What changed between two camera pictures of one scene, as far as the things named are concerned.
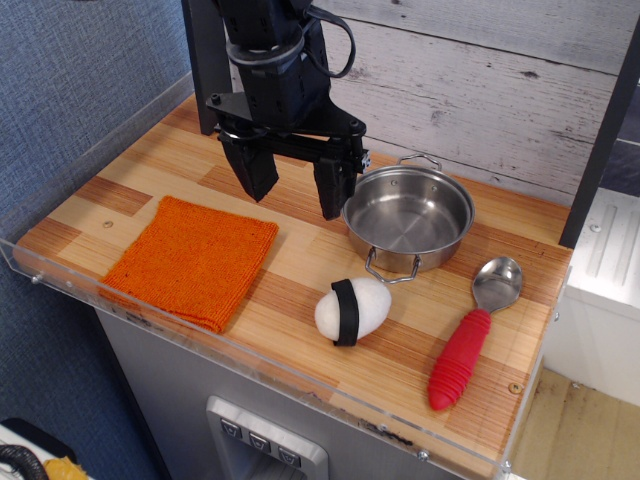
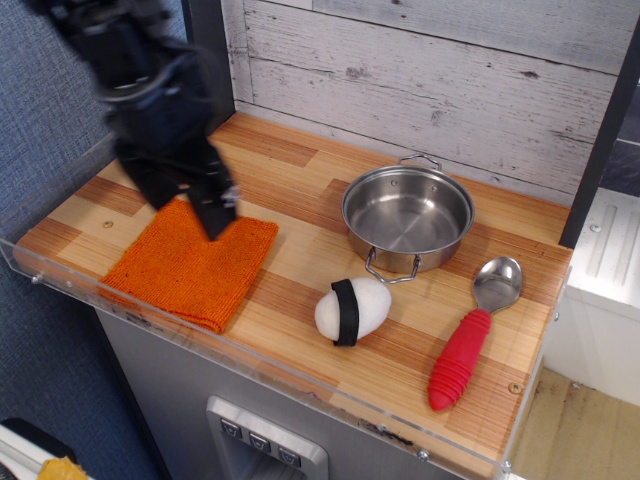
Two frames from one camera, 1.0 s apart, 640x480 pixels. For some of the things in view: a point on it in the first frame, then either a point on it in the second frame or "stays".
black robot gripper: [286, 107] → [161, 99]
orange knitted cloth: [193, 262] stays
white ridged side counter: [594, 338] stays
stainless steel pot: [409, 211] stays
